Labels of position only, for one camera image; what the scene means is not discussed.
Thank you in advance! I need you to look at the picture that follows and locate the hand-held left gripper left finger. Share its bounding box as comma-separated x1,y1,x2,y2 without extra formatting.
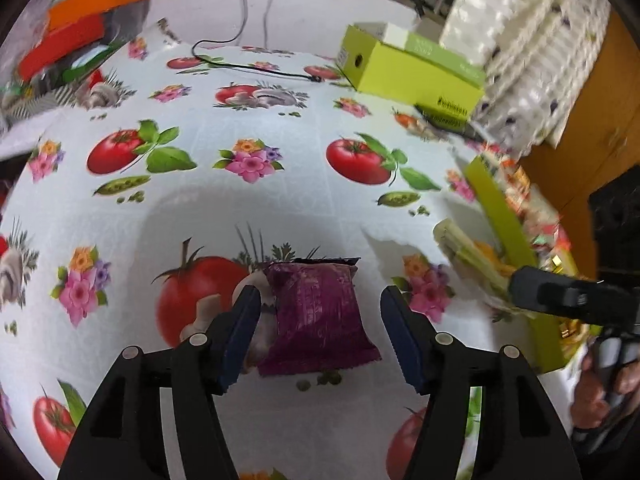
57,285,263,480

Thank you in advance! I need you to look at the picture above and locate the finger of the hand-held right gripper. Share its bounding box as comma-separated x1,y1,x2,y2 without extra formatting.
507,265,640,330

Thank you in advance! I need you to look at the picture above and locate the brown wooden wardrobe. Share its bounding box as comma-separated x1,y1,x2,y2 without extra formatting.
520,10,640,216

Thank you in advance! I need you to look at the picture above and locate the black cable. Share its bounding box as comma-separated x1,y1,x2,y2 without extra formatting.
192,40,323,83

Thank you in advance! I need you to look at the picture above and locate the person's right hand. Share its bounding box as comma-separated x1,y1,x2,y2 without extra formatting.
570,335,640,431

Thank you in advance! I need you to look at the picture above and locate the pale green snack packet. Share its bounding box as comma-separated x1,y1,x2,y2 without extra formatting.
432,219,531,311

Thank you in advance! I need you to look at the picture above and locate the lime green cardboard box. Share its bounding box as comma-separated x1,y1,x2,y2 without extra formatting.
334,22,487,123

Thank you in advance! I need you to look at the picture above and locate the floral printed tablecloth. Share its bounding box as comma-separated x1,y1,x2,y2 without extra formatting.
0,20,581,480

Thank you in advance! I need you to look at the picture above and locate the green box tray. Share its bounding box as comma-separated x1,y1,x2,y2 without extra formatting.
432,152,601,373

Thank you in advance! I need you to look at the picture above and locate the orange container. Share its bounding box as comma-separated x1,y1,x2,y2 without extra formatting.
47,0,153,31

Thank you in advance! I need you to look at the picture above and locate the red container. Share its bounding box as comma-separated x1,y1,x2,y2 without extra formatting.
20,12,106,78

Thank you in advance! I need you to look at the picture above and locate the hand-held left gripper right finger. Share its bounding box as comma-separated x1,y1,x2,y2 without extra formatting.
380,285,583,480

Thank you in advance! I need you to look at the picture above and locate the black phone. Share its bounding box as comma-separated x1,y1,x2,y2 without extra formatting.
414,104,483,138

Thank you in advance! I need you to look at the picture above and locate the grey cable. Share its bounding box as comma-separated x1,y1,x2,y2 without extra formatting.
235,0,278,48

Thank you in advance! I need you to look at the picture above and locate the purple snack packet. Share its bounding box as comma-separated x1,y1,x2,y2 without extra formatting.
257,257,382,378

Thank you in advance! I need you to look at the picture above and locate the white patterned curtain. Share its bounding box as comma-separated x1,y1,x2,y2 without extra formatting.
440,0,613,148

